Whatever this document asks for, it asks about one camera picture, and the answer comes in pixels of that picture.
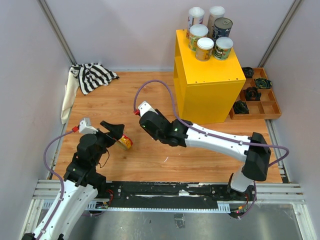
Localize green fruit can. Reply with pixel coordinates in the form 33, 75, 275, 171
213, 37, 234, 61

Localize orange fruit can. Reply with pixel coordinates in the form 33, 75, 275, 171
195, 37, 215, 62

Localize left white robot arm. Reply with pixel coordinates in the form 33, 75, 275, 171
22, 117, 125, 240

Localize dark green item tray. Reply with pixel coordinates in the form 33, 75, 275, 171
254, 77, 272, 89

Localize purple cable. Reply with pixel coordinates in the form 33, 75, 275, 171
36, 126, 80, 240
132, 79, 290, 221

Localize tall white lid can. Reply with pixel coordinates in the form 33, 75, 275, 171
186, 7, 205, 39
207, 6, 226, 32

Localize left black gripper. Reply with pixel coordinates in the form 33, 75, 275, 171
90, 120, 124, 165

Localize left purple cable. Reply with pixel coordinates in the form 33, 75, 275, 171
36, 126, 80, 240

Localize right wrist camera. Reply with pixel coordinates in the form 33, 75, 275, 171
138, 101, 158, 117

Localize cream cloth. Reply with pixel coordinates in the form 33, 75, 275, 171
60, 70, 79, 125

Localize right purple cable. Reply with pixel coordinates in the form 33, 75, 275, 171
132, 79, 290, 221

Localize striped black white cloth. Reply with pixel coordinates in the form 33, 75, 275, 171
69, 63, 120, 95

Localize black item top tray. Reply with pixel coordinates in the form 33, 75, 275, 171
241, 67, 255, 79

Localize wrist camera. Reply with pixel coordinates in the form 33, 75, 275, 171
138, 101, 158, 117
79, 117, 98, 135

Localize black item lower tray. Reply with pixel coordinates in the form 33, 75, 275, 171
233, 100, 250, 115

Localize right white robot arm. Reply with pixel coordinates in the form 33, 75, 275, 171
139, 107, 271, 200

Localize red yellow fish tin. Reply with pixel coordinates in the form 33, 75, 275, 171
116, 134, 133, 150

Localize black item tray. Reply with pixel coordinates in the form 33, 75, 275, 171
241, 67, 255, 79
233, 100, 250, 115
243, 86, 262, 101

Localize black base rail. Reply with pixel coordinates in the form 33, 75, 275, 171
93, 181, 255, 211

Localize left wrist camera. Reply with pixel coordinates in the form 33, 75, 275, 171
79, 117, 98, 135

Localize white lid yellow can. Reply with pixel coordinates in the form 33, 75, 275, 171
188, 24, 209, 51

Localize black item middle tray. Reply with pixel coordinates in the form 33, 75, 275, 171
243, 86, 262, 101

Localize yellow cabinet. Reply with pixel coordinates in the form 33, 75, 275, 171
173, 29, 246, 125

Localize dark brown can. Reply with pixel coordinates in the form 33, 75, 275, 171
212, 17, 233, 42

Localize wooden compartment tray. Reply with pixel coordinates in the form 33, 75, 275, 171
229, 67, 282, 120

